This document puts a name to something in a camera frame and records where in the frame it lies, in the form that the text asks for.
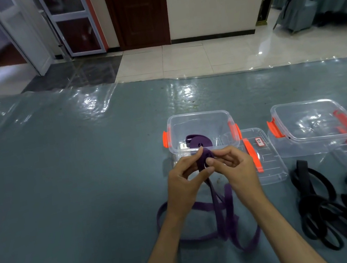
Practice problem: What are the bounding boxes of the person's right hand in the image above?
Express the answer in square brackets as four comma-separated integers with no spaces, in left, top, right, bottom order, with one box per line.
[203,141,269,216]

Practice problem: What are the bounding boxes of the person's left hand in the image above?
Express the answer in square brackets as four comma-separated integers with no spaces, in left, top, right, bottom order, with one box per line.
[158,145,222,222]

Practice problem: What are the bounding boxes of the purple resistance band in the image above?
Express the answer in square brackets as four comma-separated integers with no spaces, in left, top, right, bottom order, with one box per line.
[146,140,265,263]

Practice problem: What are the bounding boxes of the clear plastic storage box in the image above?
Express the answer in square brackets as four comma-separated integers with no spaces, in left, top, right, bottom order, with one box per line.
[159,105,246,170]
[264,94,347,162]

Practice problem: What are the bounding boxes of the person's left forearm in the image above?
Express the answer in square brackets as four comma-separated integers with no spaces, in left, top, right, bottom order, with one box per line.
[121,206,195,263]

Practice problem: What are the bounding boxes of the person's right forearm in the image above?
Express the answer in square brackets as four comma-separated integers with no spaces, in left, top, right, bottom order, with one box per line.
[249,187,329,263]

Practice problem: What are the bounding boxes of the teal felt table cover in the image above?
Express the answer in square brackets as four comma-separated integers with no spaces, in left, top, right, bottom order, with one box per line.
[0,41,347,263]

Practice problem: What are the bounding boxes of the dark brown wooden door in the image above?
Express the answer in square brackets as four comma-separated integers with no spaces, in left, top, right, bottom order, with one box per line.
[102,0,175,54]

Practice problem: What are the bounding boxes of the white framed glass door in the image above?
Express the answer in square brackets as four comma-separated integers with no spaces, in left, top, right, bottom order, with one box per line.
[36,0,110,62]

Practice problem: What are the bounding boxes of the narrow white door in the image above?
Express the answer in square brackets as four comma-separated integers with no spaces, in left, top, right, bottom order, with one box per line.
[0,0,57,83]

